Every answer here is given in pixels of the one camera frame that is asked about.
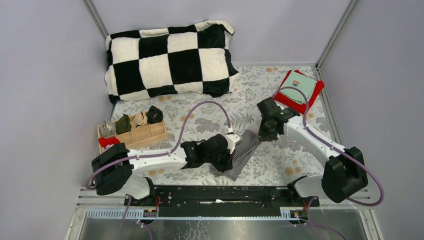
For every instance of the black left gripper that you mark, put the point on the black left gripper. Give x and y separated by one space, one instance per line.
227 164

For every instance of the grey striped underwear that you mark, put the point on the grey striped underwear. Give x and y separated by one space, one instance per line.
244 150

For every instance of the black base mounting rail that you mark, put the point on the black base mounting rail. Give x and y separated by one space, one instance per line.
221 201

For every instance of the grey rolled sock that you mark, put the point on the grey rolled sock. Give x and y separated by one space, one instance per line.
107 129

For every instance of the red folded garment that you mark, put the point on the red folded garment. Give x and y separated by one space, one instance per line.
301 108

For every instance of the floral patterned bed sheet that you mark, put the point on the floral patterned bed sheet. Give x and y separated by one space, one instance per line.
191 116

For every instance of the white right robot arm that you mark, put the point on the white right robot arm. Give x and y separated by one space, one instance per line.
341 178

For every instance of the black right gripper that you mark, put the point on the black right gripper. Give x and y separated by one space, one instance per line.
263 135

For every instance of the beige rolled sock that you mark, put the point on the beige rolled sock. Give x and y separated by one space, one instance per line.
139 120

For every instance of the mint green folded cloth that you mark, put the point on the mint green folded cloth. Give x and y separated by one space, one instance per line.
301 82

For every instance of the black white checkered pillow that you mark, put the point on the black white checkered pillow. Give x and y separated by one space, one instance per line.
146 63

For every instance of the red rolled sock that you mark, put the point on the red rolled sock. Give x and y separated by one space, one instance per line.
104 142

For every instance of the dark green rolled sock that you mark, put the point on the dark green rolled sock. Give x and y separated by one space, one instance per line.
123 125

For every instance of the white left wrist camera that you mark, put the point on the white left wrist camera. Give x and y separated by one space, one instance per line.
232 140

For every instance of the wooden divided organizer box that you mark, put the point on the wooden divided organizer box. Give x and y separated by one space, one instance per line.
139 137

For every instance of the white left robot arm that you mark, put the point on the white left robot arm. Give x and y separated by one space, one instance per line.
118 168

